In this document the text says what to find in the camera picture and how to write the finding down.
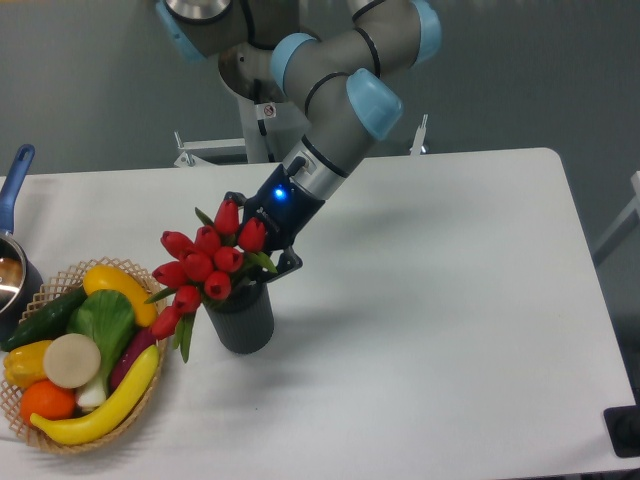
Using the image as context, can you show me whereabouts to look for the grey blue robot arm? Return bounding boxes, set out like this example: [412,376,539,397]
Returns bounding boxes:
[156,1,442,283]

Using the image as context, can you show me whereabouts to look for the black device at table edge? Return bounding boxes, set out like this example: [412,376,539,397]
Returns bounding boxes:
[603,405,639,458]

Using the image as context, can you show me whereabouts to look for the green bok choy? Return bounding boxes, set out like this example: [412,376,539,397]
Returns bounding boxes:
[66,290,136,412]

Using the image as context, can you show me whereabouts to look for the white furniture at right edge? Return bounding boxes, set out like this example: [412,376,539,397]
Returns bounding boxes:
[592,171,639,267]

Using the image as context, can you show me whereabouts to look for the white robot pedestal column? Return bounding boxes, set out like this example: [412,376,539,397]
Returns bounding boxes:
[217,42,314,164]

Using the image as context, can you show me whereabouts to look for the beige round slice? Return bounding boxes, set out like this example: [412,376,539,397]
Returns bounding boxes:
[43,333,101,389]

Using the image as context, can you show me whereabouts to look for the yellow bell pepper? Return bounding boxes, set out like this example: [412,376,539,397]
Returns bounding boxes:
[3,340,52,389]

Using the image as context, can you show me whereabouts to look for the yellow squash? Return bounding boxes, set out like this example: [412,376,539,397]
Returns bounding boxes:
[83,264,157,328]

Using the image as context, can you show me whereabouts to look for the woven wicker basket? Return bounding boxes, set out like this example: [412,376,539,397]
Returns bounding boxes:
[1,257,167,455]

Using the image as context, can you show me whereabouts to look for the purple sweet potato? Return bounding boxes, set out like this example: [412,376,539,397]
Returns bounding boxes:
[109,328,156,392]

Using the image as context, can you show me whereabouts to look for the red tulip bouquet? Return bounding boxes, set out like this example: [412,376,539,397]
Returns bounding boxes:
[150,200,266,362]

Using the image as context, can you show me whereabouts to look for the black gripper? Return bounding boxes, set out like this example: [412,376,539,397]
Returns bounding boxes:
[223,156,325,289]

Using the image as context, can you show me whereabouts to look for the green cucumber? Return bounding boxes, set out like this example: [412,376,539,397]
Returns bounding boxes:
[1,288,87,352]

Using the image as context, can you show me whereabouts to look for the yellow banana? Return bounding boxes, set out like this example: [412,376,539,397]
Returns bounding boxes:
[30,345,160,446]

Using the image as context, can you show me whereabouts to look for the orange fruit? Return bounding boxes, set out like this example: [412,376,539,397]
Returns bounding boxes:
[20,380,76,426]

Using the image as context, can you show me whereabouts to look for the white metal base frame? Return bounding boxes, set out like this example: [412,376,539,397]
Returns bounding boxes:
[173,113,431,168]

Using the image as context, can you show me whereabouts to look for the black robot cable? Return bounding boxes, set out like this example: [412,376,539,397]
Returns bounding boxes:
[251,78,276,164]

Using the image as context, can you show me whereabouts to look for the dark grey ribbed vase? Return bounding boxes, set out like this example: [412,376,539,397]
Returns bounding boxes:
[205,284,275,355]

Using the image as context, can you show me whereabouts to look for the blue handled saucepan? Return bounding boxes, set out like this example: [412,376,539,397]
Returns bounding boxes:
[1,144,43,341]

